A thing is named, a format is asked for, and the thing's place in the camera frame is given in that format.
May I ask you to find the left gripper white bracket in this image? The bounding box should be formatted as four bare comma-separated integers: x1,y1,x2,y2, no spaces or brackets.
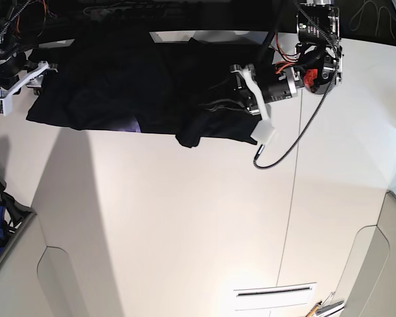
197,63,273,120

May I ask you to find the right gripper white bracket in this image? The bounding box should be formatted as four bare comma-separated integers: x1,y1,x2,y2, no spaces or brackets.
0,61,58,99

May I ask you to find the black T-shirt with print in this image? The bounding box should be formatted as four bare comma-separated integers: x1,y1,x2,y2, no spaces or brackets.
26,30,259,148

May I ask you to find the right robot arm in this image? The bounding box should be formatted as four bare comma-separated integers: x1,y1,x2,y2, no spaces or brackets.
0,1,67,97

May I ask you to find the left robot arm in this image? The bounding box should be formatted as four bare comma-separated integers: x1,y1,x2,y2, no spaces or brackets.
198,1,343,116

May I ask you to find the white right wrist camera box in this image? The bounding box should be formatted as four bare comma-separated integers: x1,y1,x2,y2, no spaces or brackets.
0,96,13,116

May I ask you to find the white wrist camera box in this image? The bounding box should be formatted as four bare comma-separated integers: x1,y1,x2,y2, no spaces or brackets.
250,120,277,145
0,96,13,116

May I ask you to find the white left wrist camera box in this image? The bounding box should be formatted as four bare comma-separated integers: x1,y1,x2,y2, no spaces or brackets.
250,120,277,145

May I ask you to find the black braided camera cable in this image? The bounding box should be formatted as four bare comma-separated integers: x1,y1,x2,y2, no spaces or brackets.
253,0,343,170

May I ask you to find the yellow handled tool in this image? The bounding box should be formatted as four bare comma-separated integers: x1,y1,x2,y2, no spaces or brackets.
306,301,322,317

